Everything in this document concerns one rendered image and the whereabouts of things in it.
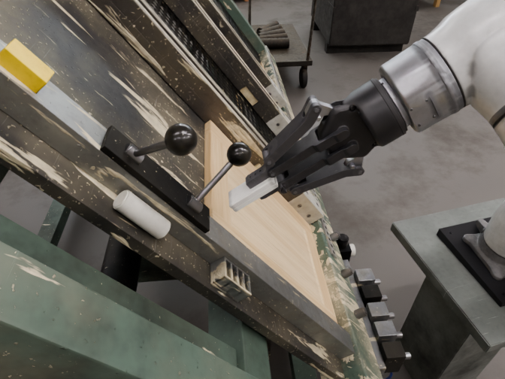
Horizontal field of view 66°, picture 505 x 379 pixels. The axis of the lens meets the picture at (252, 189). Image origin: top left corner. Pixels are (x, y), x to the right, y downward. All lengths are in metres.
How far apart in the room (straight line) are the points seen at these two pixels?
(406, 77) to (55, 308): 0.39
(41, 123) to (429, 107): 0.43
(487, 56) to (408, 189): 2.51
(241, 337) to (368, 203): 2.10
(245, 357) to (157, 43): 0.64
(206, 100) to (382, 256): 1.72
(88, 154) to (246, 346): 0.41
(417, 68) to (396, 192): 2.45
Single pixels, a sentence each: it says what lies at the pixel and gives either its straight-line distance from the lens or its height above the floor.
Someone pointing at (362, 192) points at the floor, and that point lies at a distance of 2.81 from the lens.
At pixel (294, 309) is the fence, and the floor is 1.11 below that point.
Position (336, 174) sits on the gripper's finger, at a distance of 0.51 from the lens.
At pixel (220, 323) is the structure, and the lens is 0.77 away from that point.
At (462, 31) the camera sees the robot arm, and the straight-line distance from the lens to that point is 0.46.
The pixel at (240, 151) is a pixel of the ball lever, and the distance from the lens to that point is 0.58.
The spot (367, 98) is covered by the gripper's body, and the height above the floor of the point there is 1.57.
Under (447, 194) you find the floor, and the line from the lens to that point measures 3.01.
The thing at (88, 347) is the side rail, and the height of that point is 1.47.
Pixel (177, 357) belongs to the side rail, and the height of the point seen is 1.38.
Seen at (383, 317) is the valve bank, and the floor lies 0.75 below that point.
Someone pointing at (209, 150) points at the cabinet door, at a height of 1.28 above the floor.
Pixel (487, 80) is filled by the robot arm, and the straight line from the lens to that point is 0.45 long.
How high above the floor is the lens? 1.77
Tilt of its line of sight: 40 degrees down
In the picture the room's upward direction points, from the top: straight up
